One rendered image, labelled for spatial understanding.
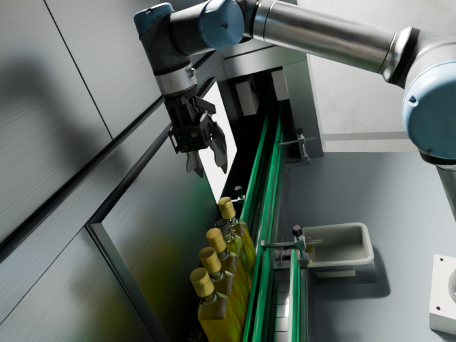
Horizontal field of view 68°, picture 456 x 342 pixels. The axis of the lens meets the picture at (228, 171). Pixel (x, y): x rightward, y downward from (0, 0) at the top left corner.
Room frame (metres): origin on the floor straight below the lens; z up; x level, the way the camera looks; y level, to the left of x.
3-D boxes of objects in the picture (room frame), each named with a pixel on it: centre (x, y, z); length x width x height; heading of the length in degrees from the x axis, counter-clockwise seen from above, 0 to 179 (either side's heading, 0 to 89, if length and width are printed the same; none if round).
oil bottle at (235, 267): (0.59, 0.07, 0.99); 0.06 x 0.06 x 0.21; 71
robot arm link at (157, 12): (0.68, 0.04, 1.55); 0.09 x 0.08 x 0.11; 55
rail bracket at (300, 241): (0.71, -0.10, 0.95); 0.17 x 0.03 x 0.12; 70
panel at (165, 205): (0.93, 0.09, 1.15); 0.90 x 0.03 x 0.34; 160
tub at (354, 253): (0.78, -0.24, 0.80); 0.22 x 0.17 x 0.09; 70
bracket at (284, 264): (0.71, -0.09, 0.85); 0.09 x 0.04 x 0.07; 70
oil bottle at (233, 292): (0.54, 0.09, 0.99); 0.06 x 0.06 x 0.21; 70
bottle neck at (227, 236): (0.64, 0.05, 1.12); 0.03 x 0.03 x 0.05
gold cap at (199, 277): (0.48, 0.11, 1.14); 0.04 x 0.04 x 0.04
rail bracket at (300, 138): (1.31, -0.32, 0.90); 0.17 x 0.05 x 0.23; 70
